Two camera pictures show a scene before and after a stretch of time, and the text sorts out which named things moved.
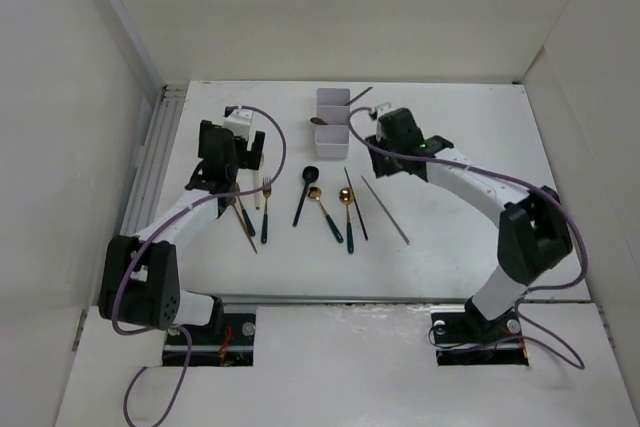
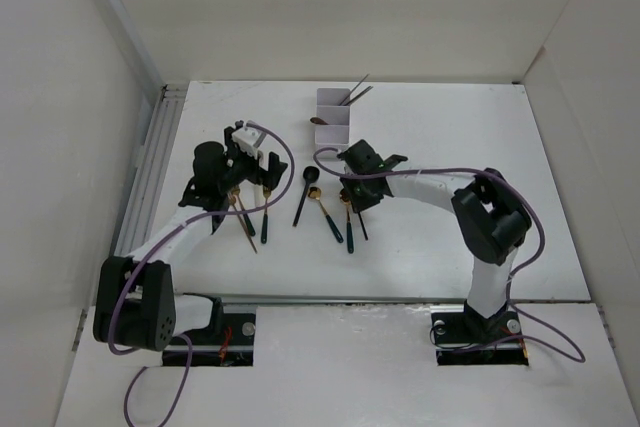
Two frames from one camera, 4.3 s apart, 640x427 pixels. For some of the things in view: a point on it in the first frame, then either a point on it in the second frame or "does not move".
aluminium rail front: x=298 y=300 does not move
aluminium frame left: x=153 y=159 does not move
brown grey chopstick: x=368 y=89 does not move
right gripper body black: x=385 y=164 to x=361 y=198
